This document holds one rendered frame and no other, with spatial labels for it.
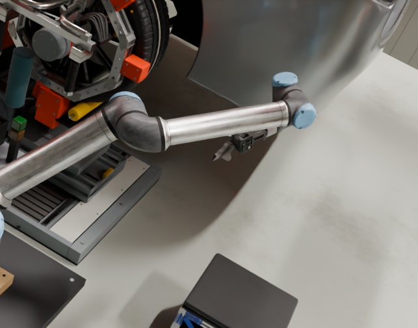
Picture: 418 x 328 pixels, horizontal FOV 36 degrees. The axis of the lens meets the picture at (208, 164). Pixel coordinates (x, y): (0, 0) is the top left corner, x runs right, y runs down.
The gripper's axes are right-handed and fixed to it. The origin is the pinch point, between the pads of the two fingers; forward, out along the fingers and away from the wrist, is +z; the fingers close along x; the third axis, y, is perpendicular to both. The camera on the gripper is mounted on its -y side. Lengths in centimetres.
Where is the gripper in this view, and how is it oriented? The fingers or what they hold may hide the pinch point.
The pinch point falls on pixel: (210, 144)
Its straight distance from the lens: 230.9
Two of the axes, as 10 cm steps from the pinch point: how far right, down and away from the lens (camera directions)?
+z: -8.6, 4.0, -3.3
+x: 0.3, 6.8, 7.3
